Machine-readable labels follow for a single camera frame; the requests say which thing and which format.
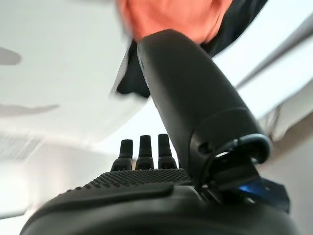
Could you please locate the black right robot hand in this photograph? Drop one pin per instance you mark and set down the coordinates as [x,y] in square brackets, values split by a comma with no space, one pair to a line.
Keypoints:
[195,98]

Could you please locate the bed with grey cover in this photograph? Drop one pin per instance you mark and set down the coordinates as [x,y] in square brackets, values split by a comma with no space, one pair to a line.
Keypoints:
[61,36]

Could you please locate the black garment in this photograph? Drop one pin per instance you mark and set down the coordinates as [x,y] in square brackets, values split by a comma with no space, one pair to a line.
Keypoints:
[234,24]

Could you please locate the large grey striped rug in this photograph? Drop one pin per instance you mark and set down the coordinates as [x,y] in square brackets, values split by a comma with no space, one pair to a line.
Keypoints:
[17,144]

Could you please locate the white duvet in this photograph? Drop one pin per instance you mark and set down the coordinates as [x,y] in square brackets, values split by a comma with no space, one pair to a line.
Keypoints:
[281,73]

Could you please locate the orange garment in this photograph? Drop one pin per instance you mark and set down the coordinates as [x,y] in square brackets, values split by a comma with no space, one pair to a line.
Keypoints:
[171,14]

